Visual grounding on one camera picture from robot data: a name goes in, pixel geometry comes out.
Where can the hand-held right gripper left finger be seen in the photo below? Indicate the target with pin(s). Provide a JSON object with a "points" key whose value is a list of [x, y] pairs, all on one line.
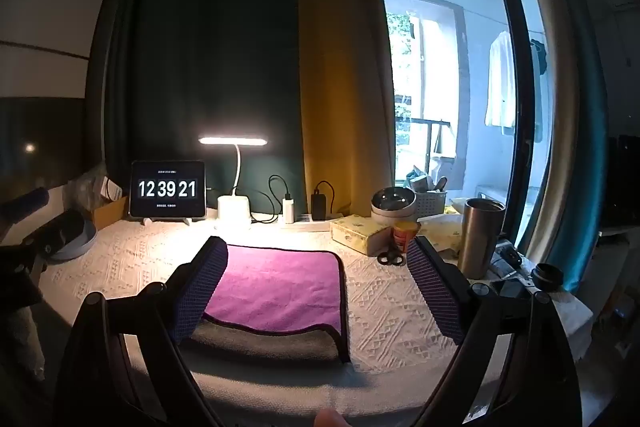
{"points": [[200, 287]]}

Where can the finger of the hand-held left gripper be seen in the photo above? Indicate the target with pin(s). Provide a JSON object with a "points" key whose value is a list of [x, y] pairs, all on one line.
{"points": [[30, 259]]}

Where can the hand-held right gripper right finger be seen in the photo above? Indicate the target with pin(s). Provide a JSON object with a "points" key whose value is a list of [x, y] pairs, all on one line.
{"points": [[435, 292]]}

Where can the purple grey microfibre towel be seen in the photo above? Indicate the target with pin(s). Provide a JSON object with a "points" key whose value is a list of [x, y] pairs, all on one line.
{"points": [[280, 282]]}

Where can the person's right hand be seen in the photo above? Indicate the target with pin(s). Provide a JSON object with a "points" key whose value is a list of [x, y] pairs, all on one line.
{"points": [[330, 419]]}

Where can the white knitted table cloth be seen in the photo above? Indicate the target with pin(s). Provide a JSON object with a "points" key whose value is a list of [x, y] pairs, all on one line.
{"points": [[390, 307]]}

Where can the black scissors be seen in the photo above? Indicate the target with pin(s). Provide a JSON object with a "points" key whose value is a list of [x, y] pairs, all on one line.
{"points": [[391, 258]]}

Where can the grey round bowl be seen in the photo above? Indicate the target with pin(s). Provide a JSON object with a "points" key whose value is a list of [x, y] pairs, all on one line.
{"points": [[82, 239]]}

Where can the orange small cup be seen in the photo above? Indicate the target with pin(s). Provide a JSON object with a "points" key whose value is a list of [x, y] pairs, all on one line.
{"points": [[404, 234]]}

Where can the yellow printed packet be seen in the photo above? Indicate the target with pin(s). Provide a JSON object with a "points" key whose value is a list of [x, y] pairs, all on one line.
{"points": [[442, 227]]}

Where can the white tablet stand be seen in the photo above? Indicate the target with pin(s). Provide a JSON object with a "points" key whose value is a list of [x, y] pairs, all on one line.
{"points": [[187, 220]]}

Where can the stainless steel tumbler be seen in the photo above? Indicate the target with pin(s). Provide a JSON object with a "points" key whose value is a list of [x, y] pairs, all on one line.
{"points": [[480, 237]]}

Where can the clear plastic bag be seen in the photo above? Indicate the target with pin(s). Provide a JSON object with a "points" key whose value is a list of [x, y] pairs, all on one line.
{"points": [[92, 184]]}

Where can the white desk lamp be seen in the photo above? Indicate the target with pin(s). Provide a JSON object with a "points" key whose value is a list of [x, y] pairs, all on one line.
{"points": [[234, 209]]}

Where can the white plastic basket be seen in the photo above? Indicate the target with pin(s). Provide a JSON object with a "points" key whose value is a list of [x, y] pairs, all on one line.
{"points": [[431, 204]]}

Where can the cardboard box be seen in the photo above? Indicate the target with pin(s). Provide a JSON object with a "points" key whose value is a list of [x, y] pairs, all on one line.
{"points": [[111, 211]]}

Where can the yellow tissue box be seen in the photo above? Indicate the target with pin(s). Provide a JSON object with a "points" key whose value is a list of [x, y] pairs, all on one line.
{"points": [[357, 232]]}

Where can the round metal tin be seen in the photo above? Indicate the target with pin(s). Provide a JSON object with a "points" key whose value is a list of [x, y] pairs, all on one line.
{"points": [[393, 202]]}

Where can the tablet with clock display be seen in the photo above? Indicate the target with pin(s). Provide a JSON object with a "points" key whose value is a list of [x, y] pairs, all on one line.
{"points": [[167, 189]]}

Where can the black round cap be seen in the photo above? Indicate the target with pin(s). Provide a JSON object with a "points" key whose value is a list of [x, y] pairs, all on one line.
{"points": [[546, 275]]}

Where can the white power strip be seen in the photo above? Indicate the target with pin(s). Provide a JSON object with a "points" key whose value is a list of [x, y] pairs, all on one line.
{"points": [[312, 225]]}

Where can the mustard yellow curtain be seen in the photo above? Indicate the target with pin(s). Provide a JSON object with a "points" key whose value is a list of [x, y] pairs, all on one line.
{"points": [[335, 107]]}

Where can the white hanging shirt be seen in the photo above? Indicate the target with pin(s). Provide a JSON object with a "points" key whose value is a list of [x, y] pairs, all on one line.
{"points": [[500, 82]]}

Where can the dark green curtain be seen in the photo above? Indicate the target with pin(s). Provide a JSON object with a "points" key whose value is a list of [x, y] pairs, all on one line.
{"points": [[215, 32]]}

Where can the dark hanging garment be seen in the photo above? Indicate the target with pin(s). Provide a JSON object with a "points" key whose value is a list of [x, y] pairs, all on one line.
{"points": [[539, 57]]}

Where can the black sliding door frame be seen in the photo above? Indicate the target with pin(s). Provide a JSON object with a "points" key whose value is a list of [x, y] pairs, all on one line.
{"points": [[520, 107]]}

